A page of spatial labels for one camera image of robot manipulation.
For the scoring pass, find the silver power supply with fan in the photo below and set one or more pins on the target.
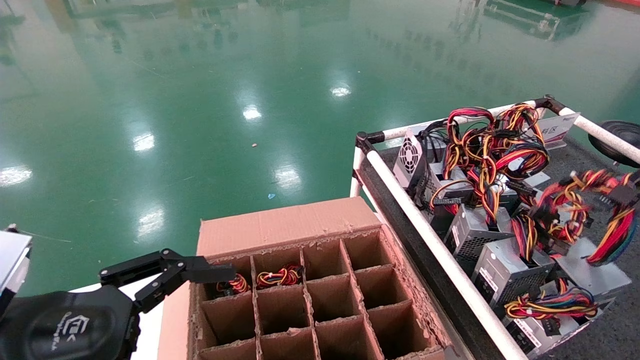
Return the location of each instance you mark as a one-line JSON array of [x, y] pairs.
[[409, 157]]

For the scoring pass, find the clear acrylic sign holder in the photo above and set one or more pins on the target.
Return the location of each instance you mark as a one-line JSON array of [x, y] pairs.
[[555, 130]]

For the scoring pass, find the small silver power supply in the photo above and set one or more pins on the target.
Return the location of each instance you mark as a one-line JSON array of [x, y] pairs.
[[506, 189]]

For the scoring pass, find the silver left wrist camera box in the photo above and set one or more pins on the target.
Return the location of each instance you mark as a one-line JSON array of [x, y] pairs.
[[12, 260]]

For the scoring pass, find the white pipe cart frame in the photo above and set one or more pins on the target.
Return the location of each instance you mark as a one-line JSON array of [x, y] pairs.
[[400, 192]]

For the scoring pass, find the grey power supply perforated side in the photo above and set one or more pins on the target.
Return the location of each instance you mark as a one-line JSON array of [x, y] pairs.
[[472, 225]]

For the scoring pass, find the brown cardboard box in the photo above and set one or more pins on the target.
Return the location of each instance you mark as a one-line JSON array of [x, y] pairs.
[[280, 225]]

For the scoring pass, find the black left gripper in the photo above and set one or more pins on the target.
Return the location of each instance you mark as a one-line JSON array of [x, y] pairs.
[[65, 327]]

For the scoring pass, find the flat silver power supply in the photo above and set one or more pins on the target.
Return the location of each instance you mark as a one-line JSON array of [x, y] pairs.
[[537, 177]]

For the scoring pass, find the cardboard divider grid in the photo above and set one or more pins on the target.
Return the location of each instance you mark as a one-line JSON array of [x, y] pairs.
[[280, 306]]

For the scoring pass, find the black round disc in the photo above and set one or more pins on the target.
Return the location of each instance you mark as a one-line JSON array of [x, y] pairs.
[[622, 131]]

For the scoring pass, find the grey power supply white label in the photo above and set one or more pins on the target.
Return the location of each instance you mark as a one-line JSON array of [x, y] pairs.
[[500, 267]]

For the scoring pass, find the grey power supply mesh side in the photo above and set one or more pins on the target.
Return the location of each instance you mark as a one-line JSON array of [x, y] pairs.
[[425, 190]]

